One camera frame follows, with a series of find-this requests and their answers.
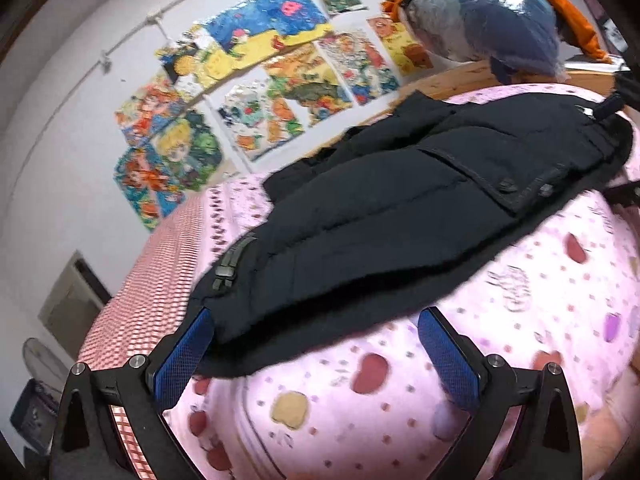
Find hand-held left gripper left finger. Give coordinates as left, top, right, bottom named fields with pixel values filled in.
left=47, top=307, right=216, bottom=480

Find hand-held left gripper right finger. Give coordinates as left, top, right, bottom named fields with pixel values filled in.
left=417, top=306, right=585, bottom=480

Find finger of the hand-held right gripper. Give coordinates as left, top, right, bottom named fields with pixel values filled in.
left=602, top=182, right=640, bottom=208
left=589, top=91, right=630, bottom=121

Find black padded jacket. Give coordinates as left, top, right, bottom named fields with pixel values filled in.
left=187, top=91, right=635, bottom=380

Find pink apple-print quilt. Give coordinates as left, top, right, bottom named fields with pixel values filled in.
left=165, top=82, right=640, bottom=480

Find round standing fan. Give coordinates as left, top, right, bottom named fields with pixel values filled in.
left=21, top=337, right=71, bottom=391

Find clear orange-trimmed storage bag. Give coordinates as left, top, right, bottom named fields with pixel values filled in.
left=382, top=0, right=616, bottom=86

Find black plastic crate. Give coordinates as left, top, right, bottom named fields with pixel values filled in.
left=10, top=377, right=63, bottom=456

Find wooden headboard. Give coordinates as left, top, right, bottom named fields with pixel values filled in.
left=360, top=57, right=621, bottom=126

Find grey wall panel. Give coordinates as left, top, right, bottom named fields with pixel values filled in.
left=37, top=250, right=112, bottom=346

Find white wall conduit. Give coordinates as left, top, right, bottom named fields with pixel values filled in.
left=30, top=0, right=286, bottom=161

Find colourful wall drawings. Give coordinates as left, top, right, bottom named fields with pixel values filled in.
left=112, top=0, right=436, bottom=233

